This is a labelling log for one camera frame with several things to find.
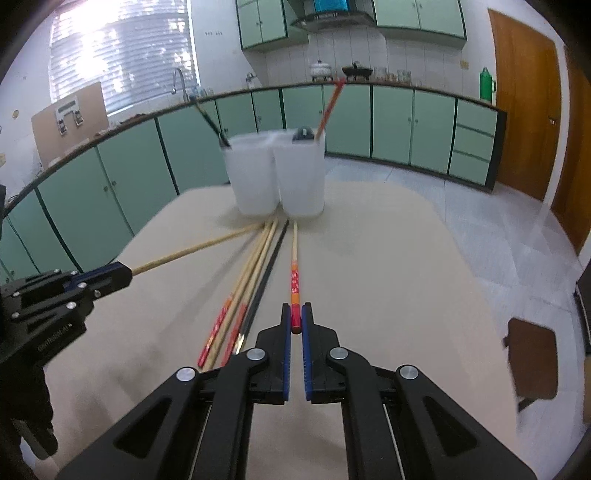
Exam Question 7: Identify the plain bamboo chopstick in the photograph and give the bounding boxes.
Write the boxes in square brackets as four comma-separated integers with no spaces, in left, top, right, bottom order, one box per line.
[131,223,263,276]

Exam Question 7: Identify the red orange patterned chopstick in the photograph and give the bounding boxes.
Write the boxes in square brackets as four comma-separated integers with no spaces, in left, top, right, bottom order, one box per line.
[290,221,301,334]

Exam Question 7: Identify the green lower kitchen cabinets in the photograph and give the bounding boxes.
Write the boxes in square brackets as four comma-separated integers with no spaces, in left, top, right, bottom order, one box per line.
[1,83,507,282]

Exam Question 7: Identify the green kitchen cabinets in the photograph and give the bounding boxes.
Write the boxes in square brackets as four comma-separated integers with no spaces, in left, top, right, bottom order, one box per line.
[1,83,507,282]
[235,0,467,52]

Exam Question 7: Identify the kitchen faucet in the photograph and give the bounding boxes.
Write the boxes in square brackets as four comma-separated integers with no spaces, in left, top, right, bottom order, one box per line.
[171,67,189,102]

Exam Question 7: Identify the green upper kitchen cabinets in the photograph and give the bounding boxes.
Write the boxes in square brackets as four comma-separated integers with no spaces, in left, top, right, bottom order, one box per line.
[235,0,467,52]

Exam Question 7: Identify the red tipped bamboo chopstick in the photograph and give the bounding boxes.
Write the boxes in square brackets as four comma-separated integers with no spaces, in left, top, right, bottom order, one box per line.
[197,222,270,371]

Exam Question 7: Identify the black chopstick on table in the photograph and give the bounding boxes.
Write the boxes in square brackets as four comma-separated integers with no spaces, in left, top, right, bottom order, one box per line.
[232,220,290,355]

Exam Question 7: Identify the beige table mat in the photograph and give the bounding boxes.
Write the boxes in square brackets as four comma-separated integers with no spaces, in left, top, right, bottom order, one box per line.
[34,182,517,479]

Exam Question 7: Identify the brown wooden stool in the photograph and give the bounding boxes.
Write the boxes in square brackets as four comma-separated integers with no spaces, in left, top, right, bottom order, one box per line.
[503,317,559,413]

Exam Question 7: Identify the cardboard sheet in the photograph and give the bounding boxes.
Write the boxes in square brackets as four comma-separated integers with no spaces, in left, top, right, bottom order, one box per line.
[31,82,109,169]

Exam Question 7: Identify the black chopstick in holder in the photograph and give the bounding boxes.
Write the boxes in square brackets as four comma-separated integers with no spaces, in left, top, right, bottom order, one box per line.
[188,95,230,149]

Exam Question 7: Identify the left white plastic holder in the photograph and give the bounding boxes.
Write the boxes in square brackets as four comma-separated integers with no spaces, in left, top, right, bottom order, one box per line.
[222,131,280,217]

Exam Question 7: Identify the white plastic holder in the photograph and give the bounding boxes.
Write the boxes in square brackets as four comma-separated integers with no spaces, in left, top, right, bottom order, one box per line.
[222,131,280,217]
[273,129,325,219]

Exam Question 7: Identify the right white plastic holder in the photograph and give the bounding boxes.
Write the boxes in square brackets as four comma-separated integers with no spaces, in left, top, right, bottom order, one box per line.
[273,129,325,219]

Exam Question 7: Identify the window with blinds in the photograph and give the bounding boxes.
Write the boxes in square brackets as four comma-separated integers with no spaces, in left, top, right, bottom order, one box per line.
[48,0,199,114]

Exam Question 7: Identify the black round utensil head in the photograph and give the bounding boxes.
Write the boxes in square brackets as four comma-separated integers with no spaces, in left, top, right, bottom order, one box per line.
[293,127,315,142]

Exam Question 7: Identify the wooden door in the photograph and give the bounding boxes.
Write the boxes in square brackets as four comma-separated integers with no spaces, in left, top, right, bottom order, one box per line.
[489,10,562,200]
[551,49,590,254]

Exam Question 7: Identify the white cooking pot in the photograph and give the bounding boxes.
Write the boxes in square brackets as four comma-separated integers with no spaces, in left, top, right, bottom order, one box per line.
[310,60,334,82]

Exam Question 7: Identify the red chopstick in holder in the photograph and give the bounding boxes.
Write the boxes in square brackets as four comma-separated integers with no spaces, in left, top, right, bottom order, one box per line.
[315,78,346,141]

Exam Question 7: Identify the black wok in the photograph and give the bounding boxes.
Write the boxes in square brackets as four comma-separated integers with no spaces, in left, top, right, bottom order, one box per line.
[342,62,374,82]

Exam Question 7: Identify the range hood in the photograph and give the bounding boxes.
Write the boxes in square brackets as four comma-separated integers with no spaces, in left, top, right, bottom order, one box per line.
[290,11,376,33]

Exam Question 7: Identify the green thermos flask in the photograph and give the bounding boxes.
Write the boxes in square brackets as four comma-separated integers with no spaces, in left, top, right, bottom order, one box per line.
[479,67,497,104]

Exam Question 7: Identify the blue box on hood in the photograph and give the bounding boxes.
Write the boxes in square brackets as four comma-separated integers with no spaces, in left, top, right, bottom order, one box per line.
[314,0,349,13]

